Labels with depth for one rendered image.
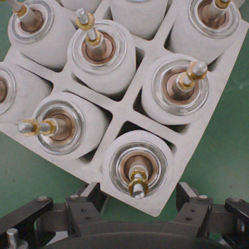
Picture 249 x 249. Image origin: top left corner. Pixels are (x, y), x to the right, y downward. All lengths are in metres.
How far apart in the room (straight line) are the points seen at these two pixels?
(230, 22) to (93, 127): 0.24
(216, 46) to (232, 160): 0.35
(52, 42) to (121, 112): 0.15
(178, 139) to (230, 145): 0.26
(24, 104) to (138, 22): 0.21
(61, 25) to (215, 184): 0.50
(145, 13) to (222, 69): 0.16
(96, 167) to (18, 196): 0.36
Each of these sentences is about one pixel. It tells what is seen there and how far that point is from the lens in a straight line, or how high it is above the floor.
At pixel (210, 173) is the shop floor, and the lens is 0.55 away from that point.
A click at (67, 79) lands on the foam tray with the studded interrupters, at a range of 0.35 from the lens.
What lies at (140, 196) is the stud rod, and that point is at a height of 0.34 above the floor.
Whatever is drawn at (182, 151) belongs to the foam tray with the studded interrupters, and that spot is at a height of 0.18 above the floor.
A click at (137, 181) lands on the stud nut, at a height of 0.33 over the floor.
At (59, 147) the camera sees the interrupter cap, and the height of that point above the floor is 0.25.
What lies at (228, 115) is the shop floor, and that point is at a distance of 0.56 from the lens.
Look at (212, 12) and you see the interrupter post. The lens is 0.29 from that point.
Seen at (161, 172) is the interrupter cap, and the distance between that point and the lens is 0.25.
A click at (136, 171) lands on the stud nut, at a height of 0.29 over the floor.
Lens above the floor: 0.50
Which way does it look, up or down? 86 degrees down
